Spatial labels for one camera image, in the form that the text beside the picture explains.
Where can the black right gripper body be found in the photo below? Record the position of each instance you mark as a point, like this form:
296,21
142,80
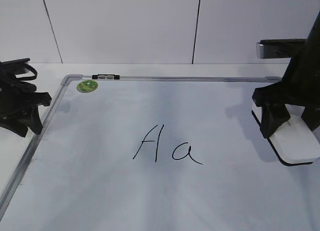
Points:
300,84

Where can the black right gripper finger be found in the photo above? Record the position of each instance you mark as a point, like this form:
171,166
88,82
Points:
311,117
272,117

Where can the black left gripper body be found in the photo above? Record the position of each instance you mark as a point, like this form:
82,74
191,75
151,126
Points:
18,94

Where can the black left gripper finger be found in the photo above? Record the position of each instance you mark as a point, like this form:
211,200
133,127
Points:
15,127
29,120

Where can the white board eraser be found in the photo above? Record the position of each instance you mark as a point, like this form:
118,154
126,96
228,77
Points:
293,142

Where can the round green sticker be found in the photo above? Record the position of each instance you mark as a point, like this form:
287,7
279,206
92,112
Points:
87,86

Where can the black hanging clip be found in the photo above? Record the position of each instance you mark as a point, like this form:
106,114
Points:
105,77

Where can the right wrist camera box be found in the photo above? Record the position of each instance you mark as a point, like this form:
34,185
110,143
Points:
279,48

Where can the white board with grey frame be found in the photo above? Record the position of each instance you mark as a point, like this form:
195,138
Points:
161,155

